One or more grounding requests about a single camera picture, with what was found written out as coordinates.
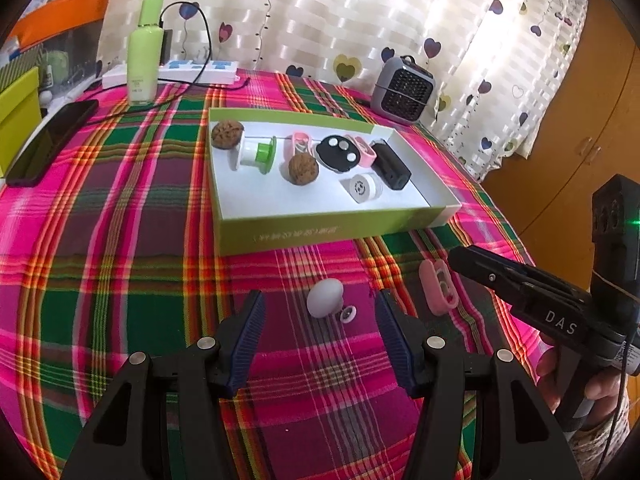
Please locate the white heart-print curtain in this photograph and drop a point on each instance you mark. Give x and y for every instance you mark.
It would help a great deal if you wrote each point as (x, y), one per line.
(350, 10)

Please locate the black oval three-button device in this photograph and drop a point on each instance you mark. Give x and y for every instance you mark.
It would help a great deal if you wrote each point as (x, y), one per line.
(332, 157)

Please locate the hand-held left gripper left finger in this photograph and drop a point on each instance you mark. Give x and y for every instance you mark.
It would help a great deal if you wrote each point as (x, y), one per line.
(247, 342)

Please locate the small pink roller massager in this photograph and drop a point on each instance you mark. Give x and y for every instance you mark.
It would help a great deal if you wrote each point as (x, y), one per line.
(300, 139)

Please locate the white round cap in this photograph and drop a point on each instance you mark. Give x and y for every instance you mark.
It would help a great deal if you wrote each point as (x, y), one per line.
(362, 187)

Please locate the black rectangular sensor light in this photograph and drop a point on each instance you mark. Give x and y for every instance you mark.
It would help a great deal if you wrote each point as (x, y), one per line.
(392, 170)

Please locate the grey small heater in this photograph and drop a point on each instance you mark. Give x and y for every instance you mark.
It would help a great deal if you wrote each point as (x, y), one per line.
(402, 90)

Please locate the pink clip-shaped massager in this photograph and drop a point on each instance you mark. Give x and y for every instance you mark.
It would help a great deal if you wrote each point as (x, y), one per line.
(367, 159)

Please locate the pink green plaid tablecloth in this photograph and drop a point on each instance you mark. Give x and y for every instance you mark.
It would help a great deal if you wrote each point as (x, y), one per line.
(125, 260)

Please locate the black charger adapter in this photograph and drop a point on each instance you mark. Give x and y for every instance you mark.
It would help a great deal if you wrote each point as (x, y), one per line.
(167, 45)

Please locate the green and white cardboard box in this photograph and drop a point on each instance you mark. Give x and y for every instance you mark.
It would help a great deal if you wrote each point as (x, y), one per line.
(280, 200)

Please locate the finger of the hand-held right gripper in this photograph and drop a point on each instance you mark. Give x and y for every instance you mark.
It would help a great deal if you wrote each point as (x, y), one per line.
(480, 269)

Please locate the light green bottle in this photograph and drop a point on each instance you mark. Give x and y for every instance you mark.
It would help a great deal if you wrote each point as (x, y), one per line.
(145, 60)

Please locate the white mushroom-shaped massager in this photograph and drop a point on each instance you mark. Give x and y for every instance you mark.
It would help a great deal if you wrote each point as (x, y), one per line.
(324, 297)

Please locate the green white striped box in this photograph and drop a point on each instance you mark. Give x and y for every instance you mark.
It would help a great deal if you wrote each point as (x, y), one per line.
(20, 67)

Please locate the white and green roller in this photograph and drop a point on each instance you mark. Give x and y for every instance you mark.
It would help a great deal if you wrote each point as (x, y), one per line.
(260, 153)

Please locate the brown walnut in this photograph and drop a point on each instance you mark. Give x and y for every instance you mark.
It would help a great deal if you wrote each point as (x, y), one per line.
(227, 135)
(301, 170)

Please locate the wooden cabinet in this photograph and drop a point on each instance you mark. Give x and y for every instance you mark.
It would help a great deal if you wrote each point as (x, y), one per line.
(550, 195)

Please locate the person's right forearm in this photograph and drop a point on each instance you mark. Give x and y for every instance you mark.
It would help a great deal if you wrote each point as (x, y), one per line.
(595, 442)

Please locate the lime green shoebox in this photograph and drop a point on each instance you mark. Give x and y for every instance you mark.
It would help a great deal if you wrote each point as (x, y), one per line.
(17, 120)

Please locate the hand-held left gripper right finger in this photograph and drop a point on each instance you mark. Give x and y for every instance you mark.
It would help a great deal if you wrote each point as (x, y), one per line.
(395, 342)

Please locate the black smartphone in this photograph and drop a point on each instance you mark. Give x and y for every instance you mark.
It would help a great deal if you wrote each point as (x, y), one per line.
(45, 145)

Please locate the pink oval clip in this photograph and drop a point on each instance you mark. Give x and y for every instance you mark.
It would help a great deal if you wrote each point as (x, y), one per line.
(430, 280)

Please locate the orange plastic tray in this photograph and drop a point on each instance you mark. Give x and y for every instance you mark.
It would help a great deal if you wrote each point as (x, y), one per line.
(65, 7)

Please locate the person's right hand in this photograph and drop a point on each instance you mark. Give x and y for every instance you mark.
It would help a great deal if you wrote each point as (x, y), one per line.
(549, 375)

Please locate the clear storage box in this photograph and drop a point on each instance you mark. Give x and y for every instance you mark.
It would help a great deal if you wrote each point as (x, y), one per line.
(80, 45)

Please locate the white power strip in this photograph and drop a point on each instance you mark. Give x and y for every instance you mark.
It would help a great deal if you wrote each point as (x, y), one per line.
(120, 76)

